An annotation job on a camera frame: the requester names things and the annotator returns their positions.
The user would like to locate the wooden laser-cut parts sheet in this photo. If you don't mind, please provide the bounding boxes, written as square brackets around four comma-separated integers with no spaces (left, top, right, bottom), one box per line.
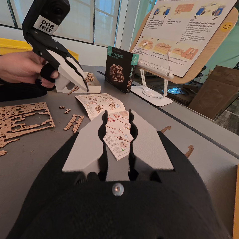
[0,102,56,139]

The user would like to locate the small white cardboard box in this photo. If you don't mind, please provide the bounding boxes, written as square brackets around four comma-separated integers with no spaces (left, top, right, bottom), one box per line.
[71,72,101,94]

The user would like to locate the yellow plastic bin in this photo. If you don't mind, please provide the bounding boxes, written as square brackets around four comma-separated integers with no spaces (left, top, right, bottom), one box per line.
[0,38,79,59]

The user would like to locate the brown cardboard box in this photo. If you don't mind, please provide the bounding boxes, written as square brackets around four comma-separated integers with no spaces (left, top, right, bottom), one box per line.
[188,65,239,120]

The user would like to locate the black model kit box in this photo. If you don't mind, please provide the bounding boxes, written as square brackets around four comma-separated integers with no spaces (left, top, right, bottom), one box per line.
[105,46,140,94]

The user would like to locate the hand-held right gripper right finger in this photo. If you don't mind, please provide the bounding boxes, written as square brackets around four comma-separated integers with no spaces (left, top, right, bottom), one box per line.
[128,110,174,181]

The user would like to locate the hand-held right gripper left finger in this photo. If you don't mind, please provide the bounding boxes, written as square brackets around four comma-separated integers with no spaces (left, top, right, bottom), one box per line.
[62,110,111,181]

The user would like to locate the paper instruction booklet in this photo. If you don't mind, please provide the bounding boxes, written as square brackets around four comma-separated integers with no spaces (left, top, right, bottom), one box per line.
[74,93,134,161]

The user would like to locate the person's left forearm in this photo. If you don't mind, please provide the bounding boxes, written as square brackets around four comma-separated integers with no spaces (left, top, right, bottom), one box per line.
[0,78,48,102]

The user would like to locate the printed task instruction sheet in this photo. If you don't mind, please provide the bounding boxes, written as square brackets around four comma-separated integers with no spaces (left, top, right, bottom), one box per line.
[133,0,237,78]

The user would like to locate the wooden parts sheet offcut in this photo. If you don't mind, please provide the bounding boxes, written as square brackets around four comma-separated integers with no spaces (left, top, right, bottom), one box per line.
[0,138,20,148]

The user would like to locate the wooden book stand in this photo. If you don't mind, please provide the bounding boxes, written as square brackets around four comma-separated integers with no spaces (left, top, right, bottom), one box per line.
[129,0,239,107]

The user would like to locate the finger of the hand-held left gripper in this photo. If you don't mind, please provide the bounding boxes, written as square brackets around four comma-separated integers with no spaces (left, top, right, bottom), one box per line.
[61,44,90,90]
[46,49,88,93]

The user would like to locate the yellow smiley sticker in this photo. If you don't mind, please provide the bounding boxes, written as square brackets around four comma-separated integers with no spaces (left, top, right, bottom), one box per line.
[220,22,233,32]

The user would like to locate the person's left hand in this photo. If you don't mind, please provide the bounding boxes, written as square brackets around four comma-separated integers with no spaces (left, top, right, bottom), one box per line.
[0,51,59,88]

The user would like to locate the small wooden gear part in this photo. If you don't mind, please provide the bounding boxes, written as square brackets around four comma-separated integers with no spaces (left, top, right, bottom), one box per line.
[84,72,95,84]

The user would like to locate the thin wooden stick part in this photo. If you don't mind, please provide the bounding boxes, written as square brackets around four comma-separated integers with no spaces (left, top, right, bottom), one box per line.
[67,86,81,95]

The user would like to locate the flat wooden frame part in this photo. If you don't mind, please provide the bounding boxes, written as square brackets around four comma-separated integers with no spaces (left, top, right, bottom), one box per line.
[64,114,84,133]

